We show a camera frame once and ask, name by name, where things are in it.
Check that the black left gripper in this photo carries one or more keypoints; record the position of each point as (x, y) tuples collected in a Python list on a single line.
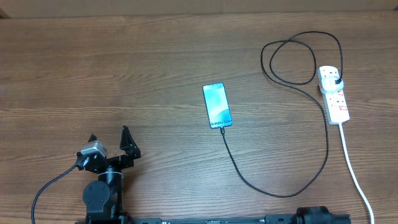
[(131, 151)]

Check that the blue Galaxy smartphone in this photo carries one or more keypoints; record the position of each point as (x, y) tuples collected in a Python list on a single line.
[(217, 107)]

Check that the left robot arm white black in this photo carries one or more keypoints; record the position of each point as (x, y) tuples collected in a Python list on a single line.
[(103, 198)]

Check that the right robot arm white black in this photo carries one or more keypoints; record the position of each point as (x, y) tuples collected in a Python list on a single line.
[(312, 215)]

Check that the white charger plug adapter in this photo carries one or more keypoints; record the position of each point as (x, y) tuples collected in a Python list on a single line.
[(330, 84)]

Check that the white power strip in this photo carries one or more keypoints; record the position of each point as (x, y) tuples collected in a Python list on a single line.
[(335, 103)]

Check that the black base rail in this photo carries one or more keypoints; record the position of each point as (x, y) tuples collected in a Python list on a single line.
[(267, 219)]

